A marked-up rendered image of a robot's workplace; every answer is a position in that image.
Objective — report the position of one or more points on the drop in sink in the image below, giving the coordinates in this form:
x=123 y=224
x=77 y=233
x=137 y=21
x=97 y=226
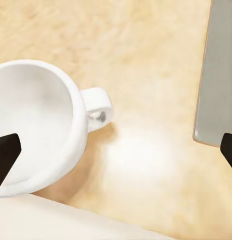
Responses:
x=213 y=115

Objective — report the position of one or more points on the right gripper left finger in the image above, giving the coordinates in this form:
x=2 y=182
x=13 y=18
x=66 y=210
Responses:
x=10 y=149

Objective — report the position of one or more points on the countertop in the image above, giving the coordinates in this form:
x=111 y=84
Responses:
x=143 y=168

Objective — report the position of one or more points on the coffee cup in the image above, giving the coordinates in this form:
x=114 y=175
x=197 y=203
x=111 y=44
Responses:
x=52 y=118

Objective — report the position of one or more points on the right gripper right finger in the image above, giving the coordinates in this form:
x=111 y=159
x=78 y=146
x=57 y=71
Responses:
x=226 y=147

